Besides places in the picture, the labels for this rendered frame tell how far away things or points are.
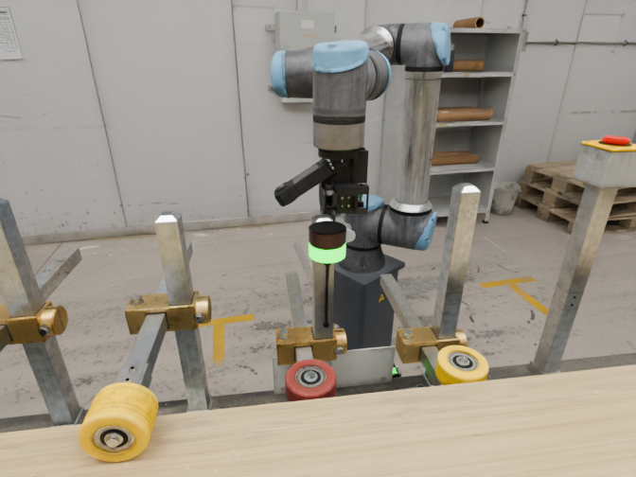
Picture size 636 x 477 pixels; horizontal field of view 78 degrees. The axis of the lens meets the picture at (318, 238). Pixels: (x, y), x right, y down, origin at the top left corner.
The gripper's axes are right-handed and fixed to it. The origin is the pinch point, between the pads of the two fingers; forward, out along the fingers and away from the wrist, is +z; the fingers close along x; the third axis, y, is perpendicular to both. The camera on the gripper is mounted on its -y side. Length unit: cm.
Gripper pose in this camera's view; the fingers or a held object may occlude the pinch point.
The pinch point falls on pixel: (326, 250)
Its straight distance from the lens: 77.8
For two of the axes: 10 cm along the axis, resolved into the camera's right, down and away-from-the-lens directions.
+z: 0.0, 9.1, 4.2
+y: 9.9, -0.6, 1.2
